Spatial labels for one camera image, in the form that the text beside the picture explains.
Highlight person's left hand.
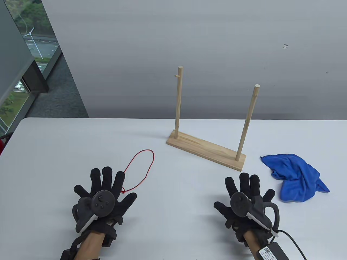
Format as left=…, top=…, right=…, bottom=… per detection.
left=72, top=167, right=137, bottom=234

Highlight person's right hand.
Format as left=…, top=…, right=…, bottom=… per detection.
left=214, top=173, right=275, bottom=243

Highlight red elastic cord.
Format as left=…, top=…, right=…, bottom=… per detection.
left=121, top=149, right=155, bottom=194

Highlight blue towel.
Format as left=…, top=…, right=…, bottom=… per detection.
left=260, top=154, right=330, bottom=203

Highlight wooden rack with posts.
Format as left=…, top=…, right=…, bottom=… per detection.
left=166, top=66, right=261, bottom=172

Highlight person's right forearm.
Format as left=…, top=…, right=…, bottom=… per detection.
left=243, top=230, right=265, bottom=260

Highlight person's left forearm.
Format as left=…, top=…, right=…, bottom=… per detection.
left=77, top=232, right=106, bottom=260

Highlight black white right controller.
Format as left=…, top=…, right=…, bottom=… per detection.
left=230, top=192, right=280, bottom=239

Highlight black white controller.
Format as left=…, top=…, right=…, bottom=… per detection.
left=72, top=190, right=116, bottom=234
left=230, top=192, right=280, bottom=239

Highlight black white left controller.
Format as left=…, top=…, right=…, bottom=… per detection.
left=72, top=190, right=116, bottom=234

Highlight black wrist box white label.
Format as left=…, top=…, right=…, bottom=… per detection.
left=253, top=242, right=290, bottom=260

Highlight plain black wrist box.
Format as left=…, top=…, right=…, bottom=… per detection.
left=60, top=249, right=79, bottom=260

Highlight red and black chair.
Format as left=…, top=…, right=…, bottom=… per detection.
left=0, top=132, right=14, bottom=157

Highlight grey window pillar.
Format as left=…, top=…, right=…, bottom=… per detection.
left=0, top=0, right=50, bottom=107

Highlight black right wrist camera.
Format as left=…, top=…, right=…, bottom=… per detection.
left=234, top=227, right=247, bottom=245

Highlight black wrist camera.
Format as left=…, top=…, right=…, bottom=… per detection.
left=102, top=226, right=117, bottom=247
left=234, top=227, right=247, bottom=245

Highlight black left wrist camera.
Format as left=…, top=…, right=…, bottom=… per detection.
left=102, top=226, right=117, bottom=247

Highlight grey window frame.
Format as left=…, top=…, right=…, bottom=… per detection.
left=0, top=50, right=63, bottom=136

